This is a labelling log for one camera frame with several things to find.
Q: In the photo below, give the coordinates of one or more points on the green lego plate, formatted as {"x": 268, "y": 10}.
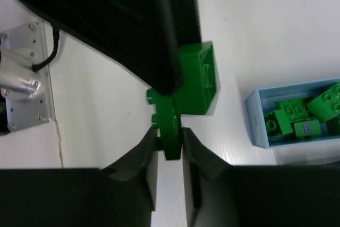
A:
{"x": 168, "y": 122}

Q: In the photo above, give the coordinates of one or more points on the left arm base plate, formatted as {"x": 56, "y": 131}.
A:
{"x": 26, "y": 96}

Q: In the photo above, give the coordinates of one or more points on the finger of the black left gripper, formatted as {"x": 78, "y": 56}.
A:
{"x": 138, "y": 34}
{"x": 186, "y": 21}

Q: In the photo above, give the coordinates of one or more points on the green red lego stack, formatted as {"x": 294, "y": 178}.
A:
{"x": 195, "y": 95}

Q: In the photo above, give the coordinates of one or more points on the blue container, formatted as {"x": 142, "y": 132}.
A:
{"x": 292, "y": 115}

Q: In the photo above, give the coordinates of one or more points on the green number lego brick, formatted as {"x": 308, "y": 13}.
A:
{"x": 305, "y": 115}

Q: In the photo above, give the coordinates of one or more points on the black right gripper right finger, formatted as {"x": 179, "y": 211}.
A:
{"x": 220, "y": 194}

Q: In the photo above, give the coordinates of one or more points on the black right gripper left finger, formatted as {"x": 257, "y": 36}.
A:
{"x": 121, "y": 194}

